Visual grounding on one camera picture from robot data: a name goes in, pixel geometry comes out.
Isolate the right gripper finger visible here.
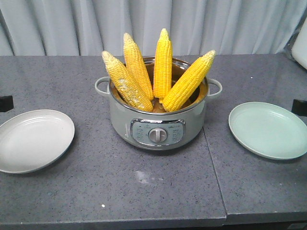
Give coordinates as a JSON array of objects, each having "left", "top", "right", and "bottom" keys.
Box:
[{"left": 291, "top": 99, "right": 307, "bottom": 115}]

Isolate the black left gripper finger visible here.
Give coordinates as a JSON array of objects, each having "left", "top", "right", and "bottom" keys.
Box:
[{"left": 0, "top": 95, "right": 13, "bottom": 112}]

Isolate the bright yellow corn cob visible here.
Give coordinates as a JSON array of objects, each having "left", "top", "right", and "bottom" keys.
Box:
[
  {"left": 162, "top": 50, "right": 216, "bottom": 112},
  {"left": 153, "top": 28, "right": 173, "bottom": 103}
]

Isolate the pale corn cob with white patch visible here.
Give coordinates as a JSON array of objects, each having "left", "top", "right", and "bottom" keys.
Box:
[{"left": 102, "top": 51, "right": 153, "bottom": 112}]

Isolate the pale yellow corn cob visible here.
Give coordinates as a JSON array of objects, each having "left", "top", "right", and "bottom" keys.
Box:
[{"left": 123, "top": 33, "right": 154, "bottom": 101}]

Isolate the bright yellow upright corn cob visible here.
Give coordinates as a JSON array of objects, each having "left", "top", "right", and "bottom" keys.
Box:
[{"left": 153, "top": 28, "right": 173, "bottom": 103}]

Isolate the green round plate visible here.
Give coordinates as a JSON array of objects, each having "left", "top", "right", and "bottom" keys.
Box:
[{"left": 228, "top": 102, "right": 307, "bottom": 160}]

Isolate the white round plate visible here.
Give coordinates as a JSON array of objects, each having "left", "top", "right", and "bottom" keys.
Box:
[{"left": 0, "top": 109, "right": 75, "bottom": 174}]

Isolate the white rice cooker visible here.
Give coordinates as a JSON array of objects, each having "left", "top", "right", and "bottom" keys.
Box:
[{"left": 291, "top": 24, "right": 307, "bottom": 69}]

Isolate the white curtain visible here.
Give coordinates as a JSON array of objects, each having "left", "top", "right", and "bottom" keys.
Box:
[{"left": 0, "top": 0, "right": 307, "bottom": 56}]

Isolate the green electric cooking pot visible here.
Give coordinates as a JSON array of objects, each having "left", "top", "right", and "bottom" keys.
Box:
[{"left": 94, "top": 56, "right": 223, "bottom": 151}]

